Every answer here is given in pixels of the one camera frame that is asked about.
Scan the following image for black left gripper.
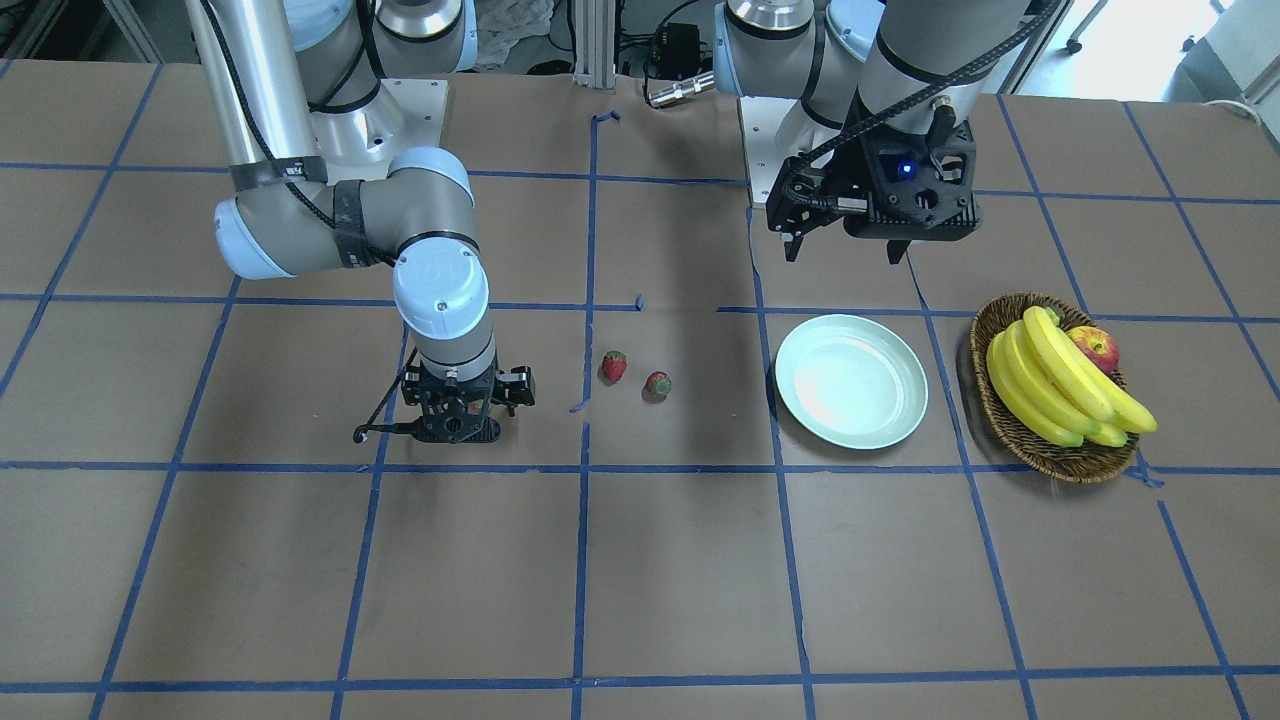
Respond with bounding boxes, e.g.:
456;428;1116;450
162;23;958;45
765;120;982;265

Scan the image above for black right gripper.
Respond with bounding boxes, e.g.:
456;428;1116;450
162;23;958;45
399;363;535;445

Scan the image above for red strawberry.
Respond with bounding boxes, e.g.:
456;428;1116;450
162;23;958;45
644;372;673;402
600;350;628;386

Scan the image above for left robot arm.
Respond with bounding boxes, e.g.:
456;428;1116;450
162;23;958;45
713;1;1042;264

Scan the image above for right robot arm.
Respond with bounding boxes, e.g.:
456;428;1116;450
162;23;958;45
186;1;535;445

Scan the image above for pale green plate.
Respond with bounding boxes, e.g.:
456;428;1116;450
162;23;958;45
774;314;929;450

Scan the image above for yellow banana bunch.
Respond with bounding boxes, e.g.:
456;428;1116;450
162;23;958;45
984;304;1158;448

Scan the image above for red yellow apple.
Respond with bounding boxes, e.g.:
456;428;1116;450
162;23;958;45
1068;325;1120;375

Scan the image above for brown wicker basket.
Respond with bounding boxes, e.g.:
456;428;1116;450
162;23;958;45
959;292;1139;483

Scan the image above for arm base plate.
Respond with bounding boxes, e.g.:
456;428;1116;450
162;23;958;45
310;79;451;184
739;96;841;209

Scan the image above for aluminium frame post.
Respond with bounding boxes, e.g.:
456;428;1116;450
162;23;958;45
567;0;620;94

